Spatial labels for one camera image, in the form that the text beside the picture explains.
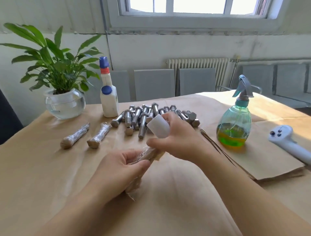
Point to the green spray bottle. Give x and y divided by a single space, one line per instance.
234 127

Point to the white handheld controller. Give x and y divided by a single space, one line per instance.
289 142

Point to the white cling film roll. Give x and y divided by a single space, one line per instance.
158 125

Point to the person's left hand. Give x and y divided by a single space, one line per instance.
114 177

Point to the person's right forearm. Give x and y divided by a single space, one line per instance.
257 199

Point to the round glass vase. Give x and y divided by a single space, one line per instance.
64 104

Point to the black trash bin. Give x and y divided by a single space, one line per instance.
8 121

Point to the white vertical blind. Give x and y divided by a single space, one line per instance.
48 12

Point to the pile of steel bolts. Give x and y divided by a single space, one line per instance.
133 116

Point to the white radiator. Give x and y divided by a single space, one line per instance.
197 65

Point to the person's right hand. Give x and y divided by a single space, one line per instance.
182 138

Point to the stack of brown paper sheets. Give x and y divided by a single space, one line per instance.
262 155

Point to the white framed window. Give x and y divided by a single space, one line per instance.
194 12

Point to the green leafy plant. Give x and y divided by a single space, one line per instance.
53 61

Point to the large brown paper table cover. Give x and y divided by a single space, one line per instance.
34 175

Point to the white glue bottle blue cap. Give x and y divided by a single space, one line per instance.
109 97

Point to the grey chair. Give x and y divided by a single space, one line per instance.
121 86
294 80
154 83
262 78
198 80

